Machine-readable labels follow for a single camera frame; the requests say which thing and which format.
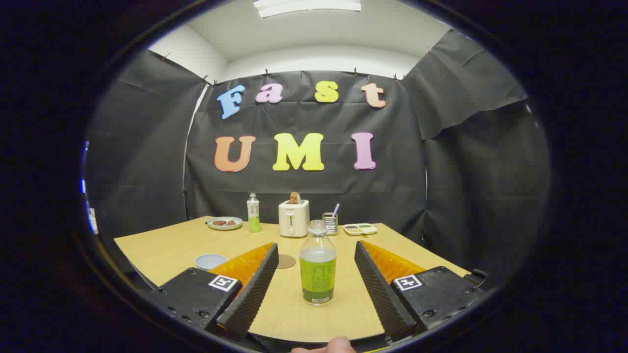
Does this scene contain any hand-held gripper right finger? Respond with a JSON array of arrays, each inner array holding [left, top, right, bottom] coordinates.
[[354, 240, 489, 344]]

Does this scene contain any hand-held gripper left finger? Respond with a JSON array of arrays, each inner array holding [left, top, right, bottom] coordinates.
[[147, 242, 279, 341]]

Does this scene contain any pale blue cup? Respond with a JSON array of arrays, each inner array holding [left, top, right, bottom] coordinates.
[[195, 253, 228, 271]]

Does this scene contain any green label juice bottle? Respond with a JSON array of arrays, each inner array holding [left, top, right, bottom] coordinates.
[[299, 220, 338, 307]]

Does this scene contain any small capped green bottle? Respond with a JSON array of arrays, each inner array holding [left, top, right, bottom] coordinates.
[[247, 193, 261, 233]]

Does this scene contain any white divided dish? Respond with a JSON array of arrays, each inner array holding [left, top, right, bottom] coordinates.
[[343, 223, 378, 236]]

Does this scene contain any pale green plate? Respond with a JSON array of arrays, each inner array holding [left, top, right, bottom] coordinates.
[[207, 216, 243, 231]]

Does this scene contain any white toaster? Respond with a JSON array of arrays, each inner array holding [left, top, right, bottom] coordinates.
[[278, 200, 310, 238]]

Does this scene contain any wooden table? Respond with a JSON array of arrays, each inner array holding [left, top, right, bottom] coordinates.
[[114, 216, 471, 343]]

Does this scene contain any ceiling light panel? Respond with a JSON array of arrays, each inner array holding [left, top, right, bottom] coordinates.
[[253, 0, 362, 19]]

